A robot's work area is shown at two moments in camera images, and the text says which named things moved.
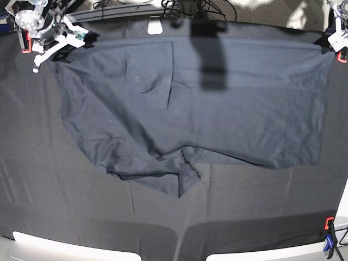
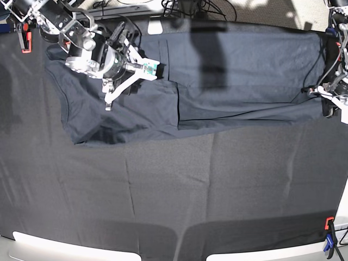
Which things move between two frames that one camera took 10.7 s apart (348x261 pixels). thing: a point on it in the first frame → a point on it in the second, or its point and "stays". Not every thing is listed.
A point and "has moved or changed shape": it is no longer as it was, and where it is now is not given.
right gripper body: x=344 y=18 → x=329 y=89
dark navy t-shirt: x=144 y=107 has moved or changed shape
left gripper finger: x=80 y=32 → x=148 y=66
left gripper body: x=42 y=29 → x=108 y=57
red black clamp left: x=27 y=41 stays
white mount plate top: x=154 y=26 stays
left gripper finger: x=41 y=58 → x=138 y=75
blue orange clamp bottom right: x=331 y=241 stays
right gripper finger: x=338 y=40 → x=328 y=108
